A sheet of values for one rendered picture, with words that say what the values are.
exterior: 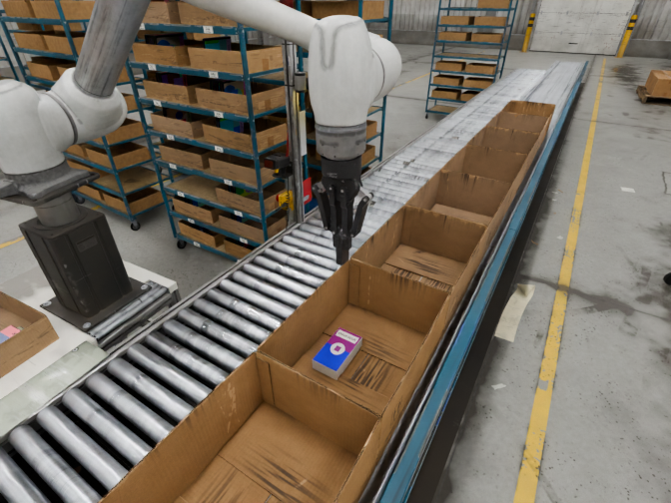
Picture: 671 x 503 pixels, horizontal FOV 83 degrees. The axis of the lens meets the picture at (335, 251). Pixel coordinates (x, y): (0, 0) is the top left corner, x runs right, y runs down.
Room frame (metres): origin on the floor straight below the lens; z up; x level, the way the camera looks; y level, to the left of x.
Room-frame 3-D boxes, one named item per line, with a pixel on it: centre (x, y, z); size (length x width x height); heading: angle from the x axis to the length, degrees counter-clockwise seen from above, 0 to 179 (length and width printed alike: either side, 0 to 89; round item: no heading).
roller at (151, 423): (0.58, 0.50, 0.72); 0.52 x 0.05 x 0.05; 58
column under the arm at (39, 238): (1.05, 0.86, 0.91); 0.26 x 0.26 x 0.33; 62
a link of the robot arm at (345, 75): (0.68, -0.01, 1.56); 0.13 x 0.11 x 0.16; 156
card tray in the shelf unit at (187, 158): (2.53, 0.94, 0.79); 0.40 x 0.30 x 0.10; 60
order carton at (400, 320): (0.63, -0.06, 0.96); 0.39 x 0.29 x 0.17; 148
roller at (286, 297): (1.08, 0.19, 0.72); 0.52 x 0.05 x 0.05; 58
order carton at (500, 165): (1.62, -0.67, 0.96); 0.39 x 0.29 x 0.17; 148
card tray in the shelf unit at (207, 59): (2.28, 0.54, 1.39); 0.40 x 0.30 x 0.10; 57
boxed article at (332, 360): (0.66, -0.01, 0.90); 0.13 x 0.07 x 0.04; 148
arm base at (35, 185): (1.03, 0.88, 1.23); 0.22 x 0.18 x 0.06; 159
